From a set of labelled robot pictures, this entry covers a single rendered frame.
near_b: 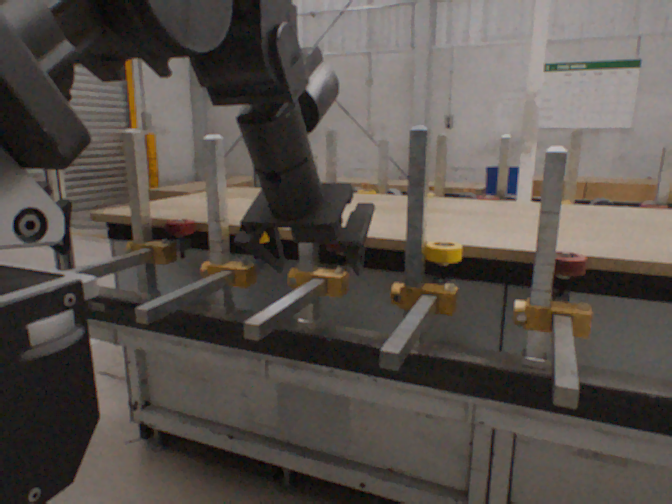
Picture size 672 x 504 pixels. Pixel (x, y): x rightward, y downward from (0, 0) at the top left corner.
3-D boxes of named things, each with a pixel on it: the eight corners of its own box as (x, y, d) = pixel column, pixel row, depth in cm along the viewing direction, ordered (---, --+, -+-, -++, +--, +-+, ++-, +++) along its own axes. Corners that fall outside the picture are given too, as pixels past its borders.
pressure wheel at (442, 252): (430, 283, 118) (432, 237, 115) (463, 288, 114) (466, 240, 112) (419, 292, 111) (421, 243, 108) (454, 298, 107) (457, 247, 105)
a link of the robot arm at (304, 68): (180, 43, 39) (274, 32, 36) (246, -7, 47) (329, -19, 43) (233, 168, 47) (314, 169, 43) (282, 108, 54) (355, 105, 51)
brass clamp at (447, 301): (452, 318, 99) (454, 294, 98) (389, 308, 104) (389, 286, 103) (457, 308, 105) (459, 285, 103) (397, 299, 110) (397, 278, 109)
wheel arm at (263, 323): (259, 345, 85) (258, 322, 84) (243, 342, 86) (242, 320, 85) (350, 278, 123) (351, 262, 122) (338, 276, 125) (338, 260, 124)
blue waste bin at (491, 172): (526, 228, 596) (532, 168, 579) (478, 224, 618) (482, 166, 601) (528, 220, 649) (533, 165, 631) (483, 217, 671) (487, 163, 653)
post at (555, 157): (540, 393, 97) (567, 146, 85) (521, 389, 98) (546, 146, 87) (540, 385, 100) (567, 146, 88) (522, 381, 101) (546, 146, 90)
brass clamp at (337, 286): (339, 299, 109) (339, 277, 107) (286, 291, 114) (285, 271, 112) (349, 291, 114) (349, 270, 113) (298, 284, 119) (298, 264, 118)
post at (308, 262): (313, 353, 116) (311, 148, 105) (300, 351, 117) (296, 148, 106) (319, 348, 119) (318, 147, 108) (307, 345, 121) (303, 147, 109)
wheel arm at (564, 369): (577, 415, 66) (581, 386, 65) (550, 410, 67) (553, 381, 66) (567, 309, 105) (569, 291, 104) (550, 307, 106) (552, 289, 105)
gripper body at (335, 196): (269, 196, 55) (248, 139, 50) (356, 197, 51) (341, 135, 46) (246, 235, 50) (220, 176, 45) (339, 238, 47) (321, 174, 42)
